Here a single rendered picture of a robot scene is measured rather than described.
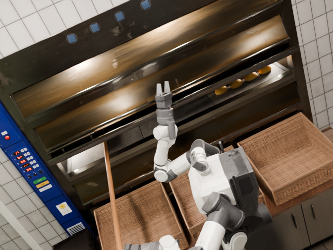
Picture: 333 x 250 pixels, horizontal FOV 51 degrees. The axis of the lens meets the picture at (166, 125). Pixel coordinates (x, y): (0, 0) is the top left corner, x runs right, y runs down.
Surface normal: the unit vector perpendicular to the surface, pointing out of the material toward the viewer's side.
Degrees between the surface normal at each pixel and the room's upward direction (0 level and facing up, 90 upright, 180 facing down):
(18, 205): 90
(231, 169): 0
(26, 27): 90
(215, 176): 0
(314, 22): 90
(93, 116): 70
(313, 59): 90
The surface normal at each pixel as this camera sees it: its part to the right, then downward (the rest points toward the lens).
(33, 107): 0.10, 0.15
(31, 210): 0.23, 0.44
